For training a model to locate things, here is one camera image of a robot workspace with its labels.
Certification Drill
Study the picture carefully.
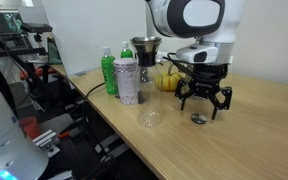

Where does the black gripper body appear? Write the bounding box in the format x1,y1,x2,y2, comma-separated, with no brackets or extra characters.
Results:
185,64,230,99

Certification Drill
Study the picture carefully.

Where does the round silver lid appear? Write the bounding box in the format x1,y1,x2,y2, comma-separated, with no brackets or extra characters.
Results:
191,113,207,124

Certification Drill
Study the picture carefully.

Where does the glass carafe with steel funnel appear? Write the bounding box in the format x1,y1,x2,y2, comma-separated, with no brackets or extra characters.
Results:
130,37,163,127

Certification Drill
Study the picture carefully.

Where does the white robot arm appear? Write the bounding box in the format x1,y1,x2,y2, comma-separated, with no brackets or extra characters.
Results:
145,0,246,111

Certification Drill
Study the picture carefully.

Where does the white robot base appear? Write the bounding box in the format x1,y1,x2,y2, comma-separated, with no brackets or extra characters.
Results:
0,92,49,180

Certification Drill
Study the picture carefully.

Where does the green bottle near table edge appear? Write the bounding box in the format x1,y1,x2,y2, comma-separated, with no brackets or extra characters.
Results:
101,46,118,95

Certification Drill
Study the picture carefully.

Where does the small yellow pumpkin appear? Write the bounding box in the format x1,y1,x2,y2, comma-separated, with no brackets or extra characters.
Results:
155,64,182,91

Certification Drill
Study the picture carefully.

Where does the white clip-top canister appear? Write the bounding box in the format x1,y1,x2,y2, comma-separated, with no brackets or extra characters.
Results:
113,58,138,105

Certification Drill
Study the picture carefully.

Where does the red cup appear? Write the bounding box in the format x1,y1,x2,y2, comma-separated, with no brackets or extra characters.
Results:
19,117,41,139

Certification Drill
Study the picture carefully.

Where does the green bottle nearer wall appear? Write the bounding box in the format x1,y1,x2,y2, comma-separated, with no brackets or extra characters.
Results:
121,41,133,58

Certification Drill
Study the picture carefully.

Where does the thick black cable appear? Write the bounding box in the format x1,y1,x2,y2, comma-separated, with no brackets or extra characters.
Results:
82,81,112,161

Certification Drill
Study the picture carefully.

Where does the aluminium rail with orange clamp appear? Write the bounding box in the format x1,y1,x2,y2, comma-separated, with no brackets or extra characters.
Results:
33,130,68,158

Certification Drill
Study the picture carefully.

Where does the black camera stand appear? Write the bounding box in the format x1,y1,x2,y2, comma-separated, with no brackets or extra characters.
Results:
0,22,53,111

